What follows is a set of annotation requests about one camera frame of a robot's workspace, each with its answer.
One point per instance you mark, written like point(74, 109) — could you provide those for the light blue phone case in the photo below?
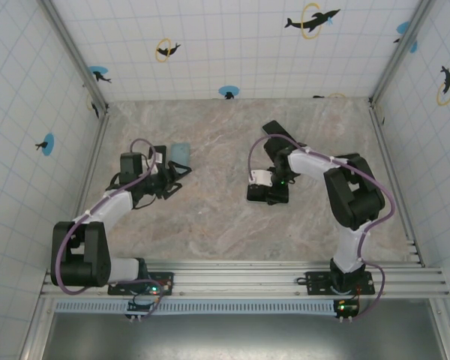
point(180, 152)

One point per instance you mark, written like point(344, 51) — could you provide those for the black smartphone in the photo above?
point(279, 129)
point(255, 197)

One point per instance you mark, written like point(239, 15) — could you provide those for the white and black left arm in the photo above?
point(80, 255)

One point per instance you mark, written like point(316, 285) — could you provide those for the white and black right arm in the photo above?
point(354, 198)

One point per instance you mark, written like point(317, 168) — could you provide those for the small circuit board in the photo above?
point(140, 307)
point(347, 308)

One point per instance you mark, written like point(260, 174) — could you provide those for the grey metal panel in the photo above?
point(240, 337)

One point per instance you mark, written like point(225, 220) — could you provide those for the aluminium side rail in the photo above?
point(97, 150)
point(390, 168)

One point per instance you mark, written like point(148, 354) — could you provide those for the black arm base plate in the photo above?
point(318, 279)
point(167, 279)

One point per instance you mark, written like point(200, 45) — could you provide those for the aluminium mounting rail base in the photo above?
point(240, 281)

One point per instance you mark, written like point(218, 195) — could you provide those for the aluminium corner post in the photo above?
point(401, 48)
point(73, 52)

